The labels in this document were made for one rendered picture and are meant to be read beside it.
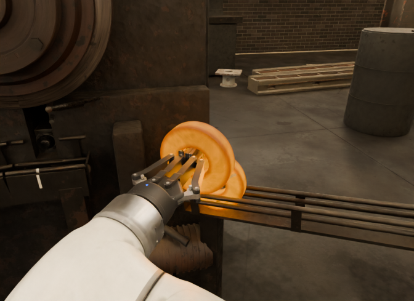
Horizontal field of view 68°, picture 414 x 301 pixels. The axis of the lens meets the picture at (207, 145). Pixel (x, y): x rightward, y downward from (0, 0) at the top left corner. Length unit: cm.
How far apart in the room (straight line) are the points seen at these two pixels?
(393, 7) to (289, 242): 374
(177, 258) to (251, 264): 73
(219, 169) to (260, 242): 109
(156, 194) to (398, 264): 146
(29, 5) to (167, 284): 56
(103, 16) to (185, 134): 34
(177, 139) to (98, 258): 31
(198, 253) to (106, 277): 54
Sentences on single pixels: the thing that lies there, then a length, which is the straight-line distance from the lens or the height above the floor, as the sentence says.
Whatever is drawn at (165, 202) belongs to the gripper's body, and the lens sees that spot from 46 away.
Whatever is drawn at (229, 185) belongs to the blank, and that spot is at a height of 71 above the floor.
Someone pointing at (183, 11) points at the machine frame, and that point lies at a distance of 93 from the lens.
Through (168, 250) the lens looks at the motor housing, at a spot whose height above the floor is 51.
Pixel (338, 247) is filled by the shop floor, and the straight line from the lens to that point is 173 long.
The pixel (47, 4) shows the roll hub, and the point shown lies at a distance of 70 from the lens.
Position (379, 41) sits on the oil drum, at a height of 81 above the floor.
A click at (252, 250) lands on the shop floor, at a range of 160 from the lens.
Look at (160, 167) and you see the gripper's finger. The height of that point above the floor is 84.
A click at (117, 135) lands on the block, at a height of 79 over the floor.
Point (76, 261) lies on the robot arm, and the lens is 36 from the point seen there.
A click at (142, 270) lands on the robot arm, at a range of 36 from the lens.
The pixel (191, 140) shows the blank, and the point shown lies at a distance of 59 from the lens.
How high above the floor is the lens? 111
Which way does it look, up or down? 25 degrees down
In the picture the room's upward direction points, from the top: straight up
